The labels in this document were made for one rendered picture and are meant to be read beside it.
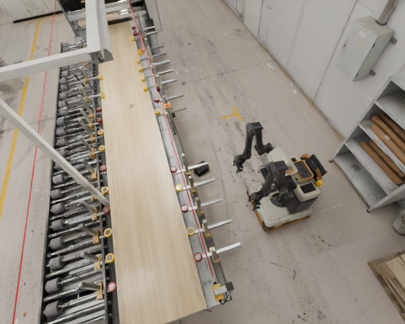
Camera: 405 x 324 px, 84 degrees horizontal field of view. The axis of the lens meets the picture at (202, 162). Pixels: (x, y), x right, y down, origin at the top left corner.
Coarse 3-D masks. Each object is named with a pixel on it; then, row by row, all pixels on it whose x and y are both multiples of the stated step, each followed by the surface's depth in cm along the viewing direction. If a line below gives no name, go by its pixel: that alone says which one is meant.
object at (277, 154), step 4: (276, 148) 208; (280, 148) 207; (272, 152) 210; (276, 152) 207; (280, 152) 205; (284, 152) 207; (268, 156) 212; (272, 156) 209; (276, 156) 206; (280, 156) 203; (284, 156) 202; (288, 156) 208; (272, 160) 209; (276, 160) 205; (280, 160) 203; (284, 160) 200; (288, 160) 200; (288, 164) 199; (292, 164) 205
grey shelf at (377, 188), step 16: (400, 80) 220; (384, 96) 250; (400, 96) 248; (368, 112) 271; (384, 112) 283; (400, 112) 236; (352, 128) 290; (368, 128) 273; (352, 144) 307; (384, 144) 259; (336, 160) 339; (352, 160) 337; (368, 160) 292; (352, 176) 323; (368, 176) 321; (384, 176) 278; (368, 192) 308; (384, 192) 306; (400, 192) 259; (368, 208) 303
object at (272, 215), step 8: (256, 184) 311; (248, 192) 318; (264, 200) 298; (272, 200) 298; (264, 208) 291; (272, 208) 291; (280, 208) 290; (312, 208) 289; (264, 216) 287; (272, 216) 285; (280, 216) 284; (288, 216) 284; (296, 216) 284; (304, 216) 291; (264, 224) 291; (272, 224) 281; (280, 224) 289
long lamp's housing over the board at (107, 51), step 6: (102, 0) 181; (102, 6) 172; (102, 12) 165; (102, 18) 159; (102, 24) 153; (102, 30) 148; (108, 30) 156; (102, 36) 144; (108, 36) 150; (108, 42) 144; (108, 48) 139; (108, 54) 139; (96, 60) 140; (108, 60) 142
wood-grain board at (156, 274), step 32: (128, 32) 440; (128, 64) 381; (128, 96) 336; (128, 128) 302; (128, 160) 273; (160, 160) 269; (128, 192) 249; (160, 192) 246; (128, 224) 229; (160, 224) 226; (128, 256) 212; (160, 256) 210; (192, 256) 208; (128, 288) 198; (160, 288) 196; (192, 288) 194; (128, 320) 185; (160, 320) 183
